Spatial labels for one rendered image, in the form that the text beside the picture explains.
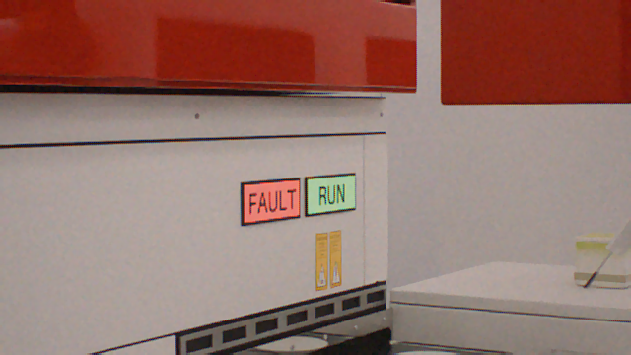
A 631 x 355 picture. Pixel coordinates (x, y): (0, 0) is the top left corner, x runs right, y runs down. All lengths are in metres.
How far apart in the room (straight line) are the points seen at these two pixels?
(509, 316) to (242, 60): 0.52
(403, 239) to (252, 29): 3.65
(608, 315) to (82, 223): 0.68
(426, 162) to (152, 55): 3.94
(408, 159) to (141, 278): 3.73
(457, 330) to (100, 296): 0.58
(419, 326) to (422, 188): 3.41
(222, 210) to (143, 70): 0.24
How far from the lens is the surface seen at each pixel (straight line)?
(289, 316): 1.42
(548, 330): 1.54
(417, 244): 4.98
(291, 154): 1.41
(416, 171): 4.95
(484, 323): 1.57
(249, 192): 1.33
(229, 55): 1.22
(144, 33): 1.12
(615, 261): 1.64
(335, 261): 1.50
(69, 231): 1.12
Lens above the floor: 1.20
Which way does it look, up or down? 3 degrees down
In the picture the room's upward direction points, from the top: straight up
